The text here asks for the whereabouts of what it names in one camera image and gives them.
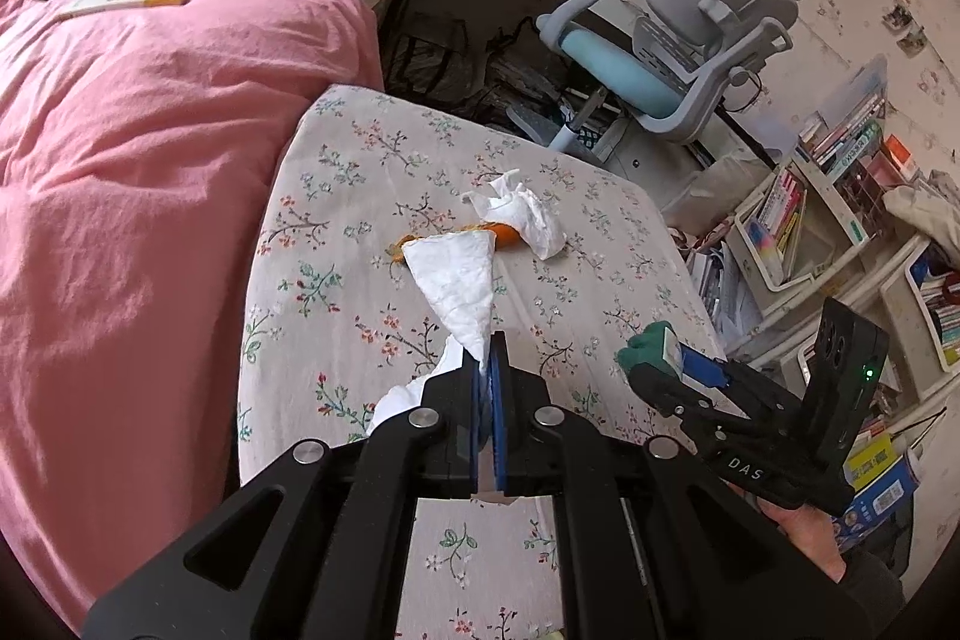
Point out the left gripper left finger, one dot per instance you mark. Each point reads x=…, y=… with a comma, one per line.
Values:
x=317, y=545

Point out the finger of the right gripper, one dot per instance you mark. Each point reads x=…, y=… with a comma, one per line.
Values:
x=685, y=361

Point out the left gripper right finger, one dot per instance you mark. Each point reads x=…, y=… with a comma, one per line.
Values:
x=649, y=543

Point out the green cloth scrap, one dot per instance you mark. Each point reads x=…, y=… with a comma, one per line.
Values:
x=656, y=346

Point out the white tissue sheet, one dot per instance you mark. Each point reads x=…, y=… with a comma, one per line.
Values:
x=455, y=274

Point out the person's right hand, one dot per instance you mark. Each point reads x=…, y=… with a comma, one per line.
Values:
x=811, y=531

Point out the blue yellow box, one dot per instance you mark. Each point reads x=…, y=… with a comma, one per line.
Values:
x=883, y=479

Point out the white bookshelf with books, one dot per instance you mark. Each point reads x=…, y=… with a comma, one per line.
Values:
x=816, y=229

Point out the floral mattress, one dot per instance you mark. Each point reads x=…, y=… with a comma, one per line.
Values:
x=331, y=324

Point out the blue grey desk chair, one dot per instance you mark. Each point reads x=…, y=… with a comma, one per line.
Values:
x=684, y=55

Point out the pink duvet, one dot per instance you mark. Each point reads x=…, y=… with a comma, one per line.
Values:
x=138, y=150

